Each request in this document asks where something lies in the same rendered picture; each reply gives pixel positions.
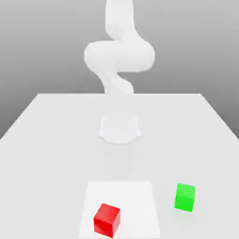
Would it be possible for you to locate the small green cube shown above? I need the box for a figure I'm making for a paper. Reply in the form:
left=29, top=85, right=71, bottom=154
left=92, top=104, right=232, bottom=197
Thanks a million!
left=174, top=183, right=196, bottom=212

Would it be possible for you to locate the small red cube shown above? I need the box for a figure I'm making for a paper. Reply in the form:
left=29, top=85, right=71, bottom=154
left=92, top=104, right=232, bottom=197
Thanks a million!
left=93, top=203, right=121, bottom=239

